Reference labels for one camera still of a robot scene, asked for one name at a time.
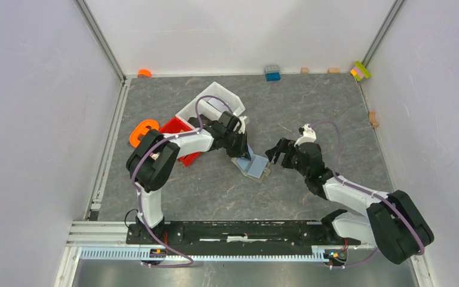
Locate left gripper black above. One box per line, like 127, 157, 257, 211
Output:
223, 130, 251, 161

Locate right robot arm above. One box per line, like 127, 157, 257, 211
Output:
265, 138, 435, 264

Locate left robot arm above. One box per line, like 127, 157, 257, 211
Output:
126, 111, 251, 244

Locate silver card in bin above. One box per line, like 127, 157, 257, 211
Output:
207, 98, 228, 112

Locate white plastic bin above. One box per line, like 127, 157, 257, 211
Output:
175, 81, 246, 128

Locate red plastic bin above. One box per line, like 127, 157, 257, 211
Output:
158, 116, 203, 167

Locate blue toy brick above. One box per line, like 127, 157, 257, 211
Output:
264, 64, 281, 82

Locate curved wooden piece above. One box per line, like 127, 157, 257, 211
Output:
368, 111, 380, 129

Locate flat wooden block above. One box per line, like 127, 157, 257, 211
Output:
328, 68, 341, 74

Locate orange tape dispenser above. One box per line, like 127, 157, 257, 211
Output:
129, 119, 160, 148

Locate green pink toy bricks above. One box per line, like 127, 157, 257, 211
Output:
350, 61, 372, 82

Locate orange round piece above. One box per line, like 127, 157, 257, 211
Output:
137, 69, 152, 78

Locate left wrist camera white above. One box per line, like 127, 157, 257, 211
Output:
235, 115, 249, 134

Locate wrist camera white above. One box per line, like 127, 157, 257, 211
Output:
295, 124, 317, 146
235, 115, 249, 134

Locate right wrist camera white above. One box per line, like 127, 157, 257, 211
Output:
295, 124, 317, 146

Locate slotted cable duct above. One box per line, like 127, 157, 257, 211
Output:
79, 248, 328, 262

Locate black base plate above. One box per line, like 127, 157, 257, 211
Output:
126, 220, 362, 257

